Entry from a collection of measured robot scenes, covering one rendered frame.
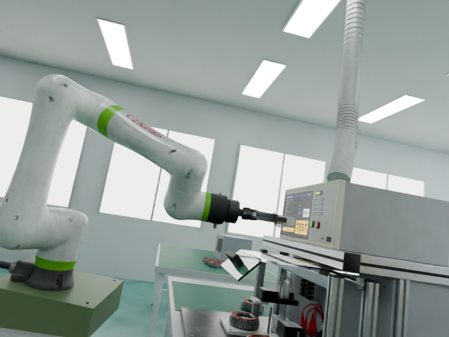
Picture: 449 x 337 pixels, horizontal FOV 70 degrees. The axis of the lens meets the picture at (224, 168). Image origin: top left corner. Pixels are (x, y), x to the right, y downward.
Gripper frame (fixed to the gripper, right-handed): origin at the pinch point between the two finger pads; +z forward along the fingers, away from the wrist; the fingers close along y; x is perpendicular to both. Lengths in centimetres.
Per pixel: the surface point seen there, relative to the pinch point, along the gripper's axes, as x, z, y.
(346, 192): 10.5, 12.3, 14.5
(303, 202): 7.9, 9.7, -9.6
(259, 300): -29.8, 1.2, -18.5
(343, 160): 53, 78, -104
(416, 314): -19.3, 29.5, 24.3
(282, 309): -32.5, 11.2, -20.2
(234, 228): -8, 88, -468
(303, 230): -2.0, 9.7, -6.4
